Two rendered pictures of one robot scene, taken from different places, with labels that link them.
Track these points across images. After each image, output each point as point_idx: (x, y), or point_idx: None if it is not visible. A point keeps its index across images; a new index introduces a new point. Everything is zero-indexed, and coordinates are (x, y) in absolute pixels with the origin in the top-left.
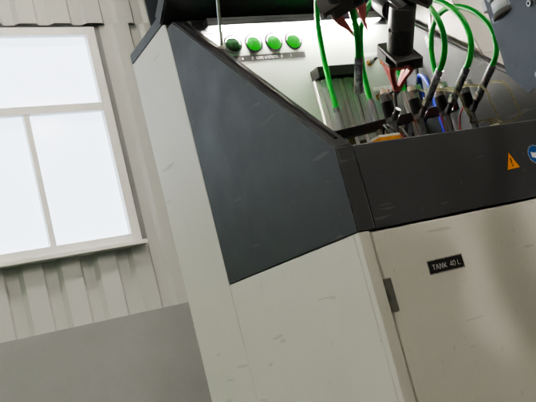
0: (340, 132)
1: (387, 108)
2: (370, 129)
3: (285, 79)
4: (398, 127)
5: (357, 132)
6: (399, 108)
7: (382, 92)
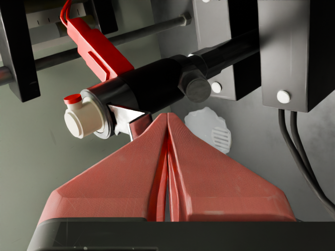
0: (24, 85)
1: (160, 109)
2: (22, 13)
3: None
4: (203, 56)
5: (27, 46)
6: (193, 82)
7: (94, 131)
